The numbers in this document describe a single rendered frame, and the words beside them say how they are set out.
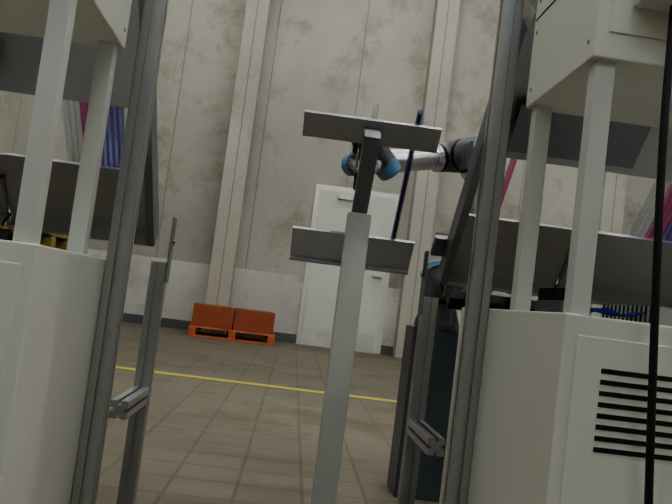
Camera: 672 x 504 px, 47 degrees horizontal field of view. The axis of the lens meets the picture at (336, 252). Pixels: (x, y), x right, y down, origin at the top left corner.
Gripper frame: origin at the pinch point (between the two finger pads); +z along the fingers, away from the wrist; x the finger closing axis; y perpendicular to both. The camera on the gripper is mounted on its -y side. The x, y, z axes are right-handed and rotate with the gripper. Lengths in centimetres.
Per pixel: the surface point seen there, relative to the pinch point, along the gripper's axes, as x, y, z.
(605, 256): 65, -11, 9
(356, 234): -0.4, -11.5, 13.1
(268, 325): -51, -428, -606
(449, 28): 136, -98, -881
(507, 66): 23, 39, 33
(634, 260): 73, -11, 9
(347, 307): -0.4, -27.6, 22.3
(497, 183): 24, 18, 46
